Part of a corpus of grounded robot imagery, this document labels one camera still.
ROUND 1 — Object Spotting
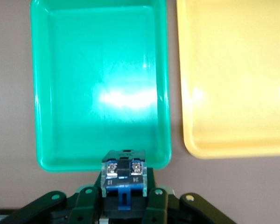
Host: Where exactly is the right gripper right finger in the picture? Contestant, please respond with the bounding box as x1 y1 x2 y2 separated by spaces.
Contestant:
142 168 237 224

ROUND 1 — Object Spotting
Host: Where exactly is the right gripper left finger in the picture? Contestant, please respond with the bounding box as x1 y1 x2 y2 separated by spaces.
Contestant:
0 172 106 224

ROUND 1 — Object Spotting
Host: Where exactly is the green push button switch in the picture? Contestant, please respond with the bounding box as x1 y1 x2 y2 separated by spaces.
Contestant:
100 149 150 218

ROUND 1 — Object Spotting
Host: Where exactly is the green plastic tray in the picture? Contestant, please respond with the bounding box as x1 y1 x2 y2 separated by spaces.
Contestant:
29 0 173 173

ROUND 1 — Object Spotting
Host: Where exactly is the yellow plastic tray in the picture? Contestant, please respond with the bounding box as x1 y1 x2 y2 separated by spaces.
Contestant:
176 0 280 160

